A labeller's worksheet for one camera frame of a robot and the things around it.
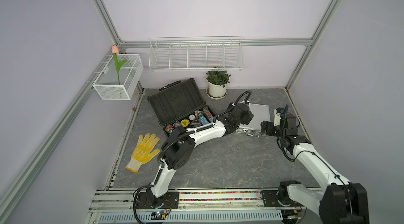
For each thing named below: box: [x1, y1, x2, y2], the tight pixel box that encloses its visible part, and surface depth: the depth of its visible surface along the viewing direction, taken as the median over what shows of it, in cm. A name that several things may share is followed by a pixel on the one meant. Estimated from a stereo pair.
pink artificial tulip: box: [112, 44, 127, 86], surface depth 87 cm
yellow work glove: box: [125, 133, 160, 173], surface depth 89 cm
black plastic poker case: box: [147, 77, 215, 128], surface depth 102 cm
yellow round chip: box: [180, 119, 190, 128], surface depth 100 cm
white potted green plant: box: [205, 70, 231, 100], surface depth 108 cm
